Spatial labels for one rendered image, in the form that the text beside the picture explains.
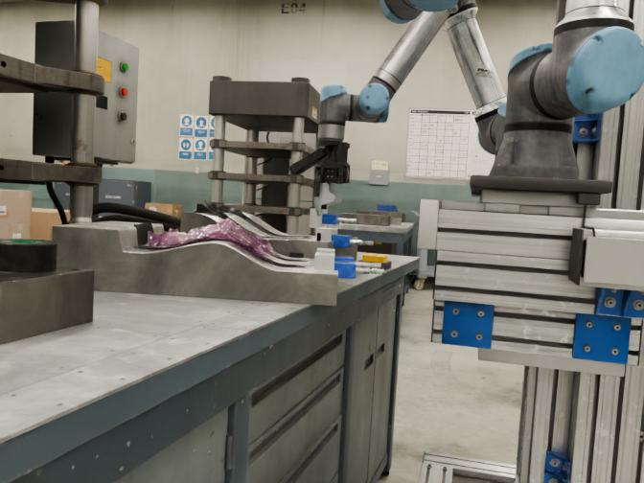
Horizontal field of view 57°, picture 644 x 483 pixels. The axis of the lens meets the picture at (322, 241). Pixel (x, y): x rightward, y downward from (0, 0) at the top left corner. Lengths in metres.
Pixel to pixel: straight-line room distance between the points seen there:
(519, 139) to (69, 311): 0.77
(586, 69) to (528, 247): 0.31
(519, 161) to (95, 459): 0.80
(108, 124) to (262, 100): 3.47
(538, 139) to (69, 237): 0.83
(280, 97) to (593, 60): 4.54
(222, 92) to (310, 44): 2.88
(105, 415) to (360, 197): 7.33
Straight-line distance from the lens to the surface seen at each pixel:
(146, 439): 0.73
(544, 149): 1.10
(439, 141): 7.80
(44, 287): 0.78
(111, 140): 2.06
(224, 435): 0.94
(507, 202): 1.08
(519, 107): 1.12
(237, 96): 5.50
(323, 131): 1.67
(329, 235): 1.36
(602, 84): 1.00
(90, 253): 1.10
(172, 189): 8.58
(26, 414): 0.53
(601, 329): 1.16
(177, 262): 1.05
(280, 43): 8.33
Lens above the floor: 0.98
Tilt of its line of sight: 4 degrees down
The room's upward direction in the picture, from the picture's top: 3 degrees clockwise
